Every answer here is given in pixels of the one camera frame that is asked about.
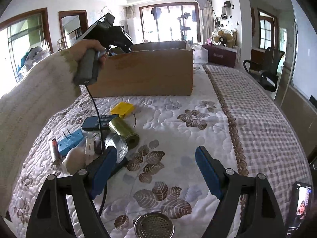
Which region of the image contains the black office chair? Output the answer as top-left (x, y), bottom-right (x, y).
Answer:
top-left (243, 47), bottom-right (285, 92)

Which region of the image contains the clear plastic container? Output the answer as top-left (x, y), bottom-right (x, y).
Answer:
top-left (193, 45), bottom-right (208, 64)

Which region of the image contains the gold electric fan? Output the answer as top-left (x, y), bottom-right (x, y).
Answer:
top-left (212, 29), bottom-right (235, 48)

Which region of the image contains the cardboard box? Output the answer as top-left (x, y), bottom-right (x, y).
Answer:
top-left (89, 41), bottom-right (193, 98)

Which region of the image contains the metal sink strainer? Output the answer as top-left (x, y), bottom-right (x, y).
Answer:
top-left (134, 212), bottom-right (175, 238)

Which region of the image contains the silver tape roll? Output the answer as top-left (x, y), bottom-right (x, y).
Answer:
top-left (104, 132), bottom-right (128, 164)

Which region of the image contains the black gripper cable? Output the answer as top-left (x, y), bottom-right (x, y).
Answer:
top-left (84, 84), bottom-right (109, 219)

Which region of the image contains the beige round sponge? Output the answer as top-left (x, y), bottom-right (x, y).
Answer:
top-left (62, 147), bottom-right (85, 175)

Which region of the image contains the dark blue remote control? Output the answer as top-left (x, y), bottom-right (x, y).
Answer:
top-left (81, 114), bottom-right (119, 132)

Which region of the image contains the person's left hand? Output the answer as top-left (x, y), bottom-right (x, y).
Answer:
top-left (61, 39), bottom-right (109, 72)

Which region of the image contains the black smartphone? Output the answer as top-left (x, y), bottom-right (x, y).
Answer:
top-left (286, 182), bottom-right (313, 237)

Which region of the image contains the sweater forearm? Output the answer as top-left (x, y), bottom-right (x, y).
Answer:
top-left (1, 50), bottom-right (81, 216)

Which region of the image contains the yellow plastic block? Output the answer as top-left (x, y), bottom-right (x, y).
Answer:
top-left (110, 102), bottom-right (135, 119)

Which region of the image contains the quilted bed cover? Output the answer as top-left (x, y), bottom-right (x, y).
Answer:
top-left (9, 65), bottom-right (312, 237)

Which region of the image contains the olive bag roll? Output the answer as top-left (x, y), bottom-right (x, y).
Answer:
top-left (109, 117), bottom-right (140, 150)

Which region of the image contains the maroon storage box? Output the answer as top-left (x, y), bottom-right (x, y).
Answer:
top-left (202, 44), bottom-right (237, 68)

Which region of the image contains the blue power adapter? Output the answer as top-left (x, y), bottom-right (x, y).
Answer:
top-left (57, 128), bottom-right (84, 157)

